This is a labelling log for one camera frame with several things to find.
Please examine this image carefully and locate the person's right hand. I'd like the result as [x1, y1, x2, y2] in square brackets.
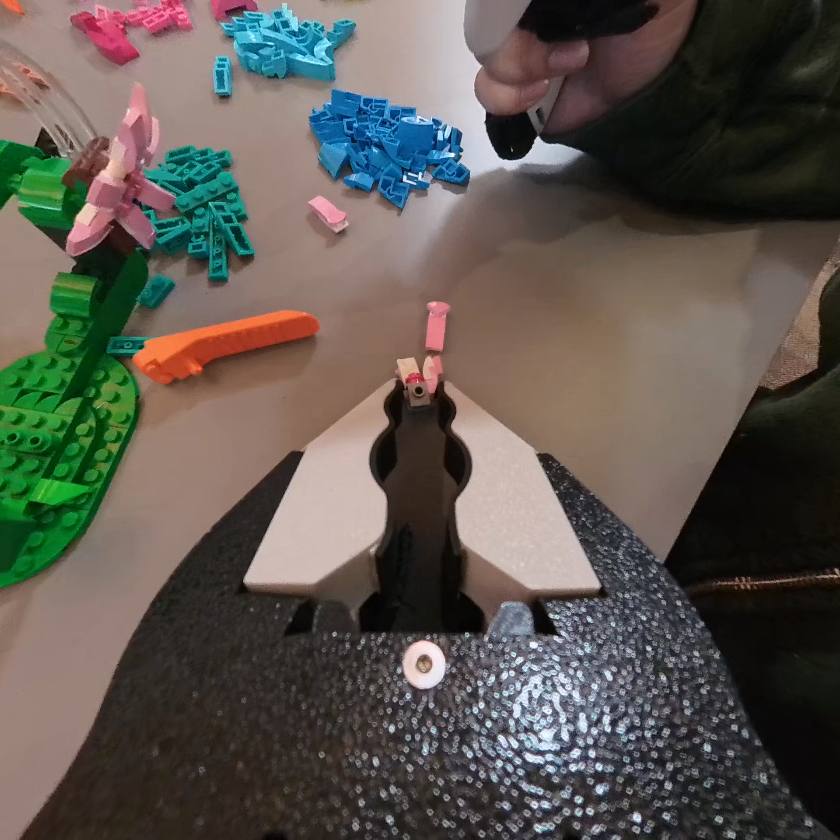
[474, 0, 700, 142]

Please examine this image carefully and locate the pile of magenta lego bricks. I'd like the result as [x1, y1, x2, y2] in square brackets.
[70, 0, 194, 65]

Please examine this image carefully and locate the pile of teal lego bricks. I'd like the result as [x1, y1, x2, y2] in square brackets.
[141, 146, 256, 283]

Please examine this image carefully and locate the green lego plant model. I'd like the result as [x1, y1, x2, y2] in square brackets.
[0, 82, 178, 588]

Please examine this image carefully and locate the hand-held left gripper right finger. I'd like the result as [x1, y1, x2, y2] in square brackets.
[440, 381, 602, 634]

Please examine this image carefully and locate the salmon lego piece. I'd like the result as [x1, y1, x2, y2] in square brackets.
[0, 62, 50, 99]

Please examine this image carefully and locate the small grey pink lego assembly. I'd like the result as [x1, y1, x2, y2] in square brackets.
[394, 354, 447, 411]

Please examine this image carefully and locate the person's green jacket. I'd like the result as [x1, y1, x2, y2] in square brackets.
[663, 262, 840, 840]

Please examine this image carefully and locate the pile of blue lego bricks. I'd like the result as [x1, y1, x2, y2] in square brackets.
[308, 88, 470, 210]

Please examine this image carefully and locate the person's right forearm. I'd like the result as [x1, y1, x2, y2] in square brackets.
[545, 0, 840, 221]

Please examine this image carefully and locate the pink and white lego piece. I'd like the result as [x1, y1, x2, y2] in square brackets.
[307, 196, 350, 234]

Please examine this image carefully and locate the orange lego brick separator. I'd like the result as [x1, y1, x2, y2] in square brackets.
[133, 310, 321, 385]

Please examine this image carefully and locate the pile of cyan lego bricks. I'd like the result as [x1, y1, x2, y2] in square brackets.
[220, 3, 357, 83]

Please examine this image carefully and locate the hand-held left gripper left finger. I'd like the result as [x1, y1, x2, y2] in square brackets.
[243, 379, 401, 624]

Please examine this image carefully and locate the transparent plastic arc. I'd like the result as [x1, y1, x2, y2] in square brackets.
[0, 39, 99, 158]

